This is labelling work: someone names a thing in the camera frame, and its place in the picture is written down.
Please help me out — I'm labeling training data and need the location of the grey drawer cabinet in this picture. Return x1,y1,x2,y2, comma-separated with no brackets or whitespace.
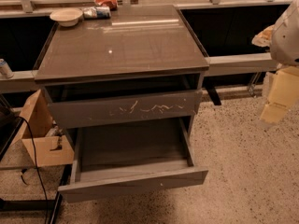
33,4,210,135

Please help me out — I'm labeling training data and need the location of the black cable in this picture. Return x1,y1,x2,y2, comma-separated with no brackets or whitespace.
15,115,50,224

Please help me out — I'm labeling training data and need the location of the brown cardboard box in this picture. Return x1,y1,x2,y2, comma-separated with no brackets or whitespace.
13,90,74,167

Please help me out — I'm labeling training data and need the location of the scratched grey top drawer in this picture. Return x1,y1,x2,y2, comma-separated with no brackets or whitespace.
48,90,202,129

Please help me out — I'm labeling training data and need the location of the white ceramic bowl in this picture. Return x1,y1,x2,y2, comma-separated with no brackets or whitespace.
50,7,82,27

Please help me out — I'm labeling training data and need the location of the red snack bag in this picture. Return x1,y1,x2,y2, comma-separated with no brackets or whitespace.
94,0,118,10

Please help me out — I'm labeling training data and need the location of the black metal frame stand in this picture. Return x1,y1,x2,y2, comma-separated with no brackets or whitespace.
0,106,63,224

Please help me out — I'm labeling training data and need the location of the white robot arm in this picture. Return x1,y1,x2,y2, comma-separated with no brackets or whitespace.
251,0,299,125

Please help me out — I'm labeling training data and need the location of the grey metal railing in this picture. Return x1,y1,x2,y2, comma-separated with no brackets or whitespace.
0,53,277,93

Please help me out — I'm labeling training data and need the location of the white can on rail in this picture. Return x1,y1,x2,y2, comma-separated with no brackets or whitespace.
0,59,14,78

